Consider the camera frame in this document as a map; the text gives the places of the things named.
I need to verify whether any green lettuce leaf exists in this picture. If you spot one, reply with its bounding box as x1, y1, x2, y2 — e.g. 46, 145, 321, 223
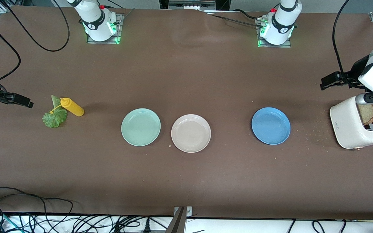
42, 94, 68, 128

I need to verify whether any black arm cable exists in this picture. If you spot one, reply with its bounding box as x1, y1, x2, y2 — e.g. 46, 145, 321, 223
333, 0, 373, 83
0, 0, 70, 82

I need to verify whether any metal clamp bracket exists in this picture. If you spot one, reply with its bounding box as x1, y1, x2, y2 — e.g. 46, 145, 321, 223
174, 206, 193, 218

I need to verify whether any aluminium frame rack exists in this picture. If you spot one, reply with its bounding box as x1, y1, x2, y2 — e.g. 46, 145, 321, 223
0, 0, 23, 14

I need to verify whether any mint green plate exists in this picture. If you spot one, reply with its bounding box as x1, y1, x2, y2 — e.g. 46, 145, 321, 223
121, 108, 161, 147

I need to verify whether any looping black cable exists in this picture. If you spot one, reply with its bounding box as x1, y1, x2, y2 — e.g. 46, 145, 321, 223
0, 187, 73, 227

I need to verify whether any white toaster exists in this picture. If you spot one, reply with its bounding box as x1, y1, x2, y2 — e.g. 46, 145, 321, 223
329, 95, 373, 151

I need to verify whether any black equipment box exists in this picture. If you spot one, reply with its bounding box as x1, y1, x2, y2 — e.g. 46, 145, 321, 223
159, 0, 231, 12

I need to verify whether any brown table cover sheet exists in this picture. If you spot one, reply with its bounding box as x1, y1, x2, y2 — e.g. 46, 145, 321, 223
0, 6, 373, 220

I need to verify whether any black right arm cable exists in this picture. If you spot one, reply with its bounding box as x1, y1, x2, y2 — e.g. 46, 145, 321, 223
0, 0, 70, 82

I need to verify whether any beige plate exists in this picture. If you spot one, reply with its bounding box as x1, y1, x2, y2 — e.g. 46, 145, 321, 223
171, 114, 212, 153

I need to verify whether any blue plate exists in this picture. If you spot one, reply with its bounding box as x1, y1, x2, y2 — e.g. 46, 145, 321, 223
251, 107, 291, 145

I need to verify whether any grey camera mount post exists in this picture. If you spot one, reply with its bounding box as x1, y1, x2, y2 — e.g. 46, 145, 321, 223
165, 207, 187, 233

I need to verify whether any yellow squeeze bottle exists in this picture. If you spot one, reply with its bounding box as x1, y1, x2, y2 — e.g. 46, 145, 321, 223
49, 97, 85, 117

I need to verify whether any brown bread slice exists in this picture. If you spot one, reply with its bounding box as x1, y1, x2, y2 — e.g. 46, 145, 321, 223
358, 104, 373, 126

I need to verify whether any braided black cable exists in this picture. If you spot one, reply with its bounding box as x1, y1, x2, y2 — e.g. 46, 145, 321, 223
203, 12, 261, 27

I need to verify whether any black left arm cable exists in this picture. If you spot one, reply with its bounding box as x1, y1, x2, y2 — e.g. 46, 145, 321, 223
333, 0, 373, 83

